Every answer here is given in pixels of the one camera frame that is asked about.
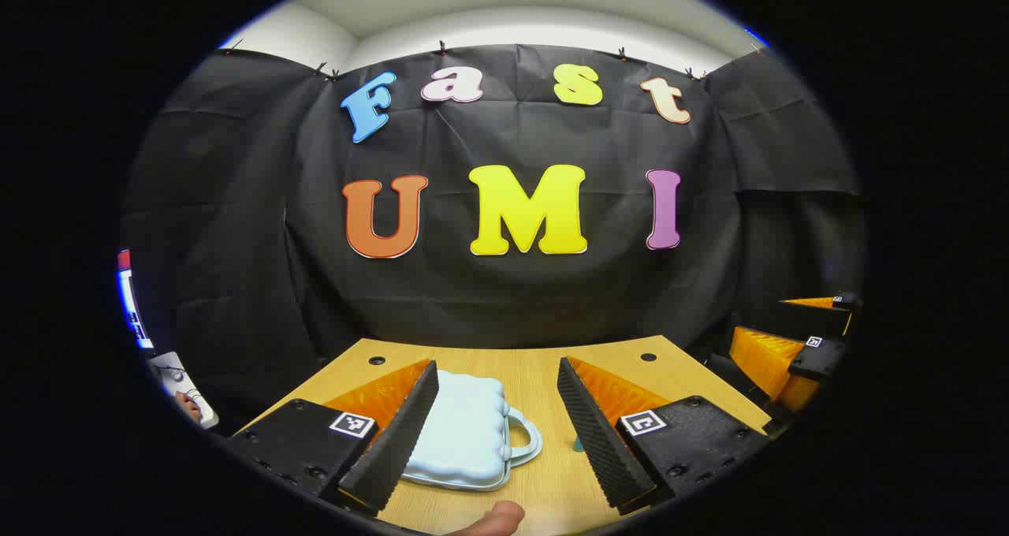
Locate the computer monitor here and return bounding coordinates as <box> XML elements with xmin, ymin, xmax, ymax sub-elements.
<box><xmin>117</xmin><ymin>248</ymin><xmax>155</xmax><ymax>352</ymax></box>

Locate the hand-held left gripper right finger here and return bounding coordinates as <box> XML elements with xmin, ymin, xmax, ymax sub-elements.
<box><xmin>557</xmin><ymin>355</ymin><xmax>769</xmax><ymax>516</ymax></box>

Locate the light blue suitcase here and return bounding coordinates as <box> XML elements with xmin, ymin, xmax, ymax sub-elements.
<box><xmin>400</xmin><ymin>369</ymin><xmax>543</xmax><ymax>492</ymax></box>

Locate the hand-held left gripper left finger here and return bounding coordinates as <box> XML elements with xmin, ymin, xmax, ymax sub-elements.
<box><xmin>229</xmin><ymin>359</ymin><xmax>440</xmax><ymax>517</ymax></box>

